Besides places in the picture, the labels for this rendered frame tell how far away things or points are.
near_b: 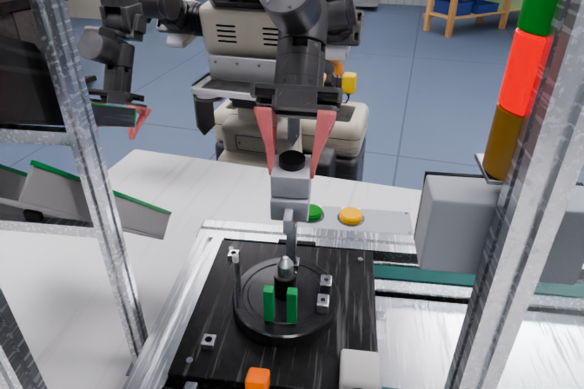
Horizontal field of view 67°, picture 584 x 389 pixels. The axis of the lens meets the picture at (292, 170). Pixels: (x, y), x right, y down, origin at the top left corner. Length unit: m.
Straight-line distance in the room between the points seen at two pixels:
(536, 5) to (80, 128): 0.40
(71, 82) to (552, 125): 0.39
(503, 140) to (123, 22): 0.86
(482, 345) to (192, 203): 0.74
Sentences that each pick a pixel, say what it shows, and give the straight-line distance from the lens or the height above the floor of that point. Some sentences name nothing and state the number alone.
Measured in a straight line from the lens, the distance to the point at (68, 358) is 0.77.
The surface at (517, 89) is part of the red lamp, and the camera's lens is 0.32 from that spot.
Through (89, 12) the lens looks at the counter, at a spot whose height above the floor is 0.09.
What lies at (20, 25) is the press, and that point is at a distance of 4.45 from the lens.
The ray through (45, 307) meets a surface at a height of 0.86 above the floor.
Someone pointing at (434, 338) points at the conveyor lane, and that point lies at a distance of 0.68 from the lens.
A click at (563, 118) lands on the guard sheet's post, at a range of 0.30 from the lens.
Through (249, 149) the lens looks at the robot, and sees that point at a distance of 1.30.
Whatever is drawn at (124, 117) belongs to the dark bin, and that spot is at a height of 1.21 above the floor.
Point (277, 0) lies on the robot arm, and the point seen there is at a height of 1.35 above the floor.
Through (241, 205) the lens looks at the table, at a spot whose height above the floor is 0.86.
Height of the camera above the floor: 1.42
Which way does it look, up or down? 31 degrees down
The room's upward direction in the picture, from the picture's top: straight up
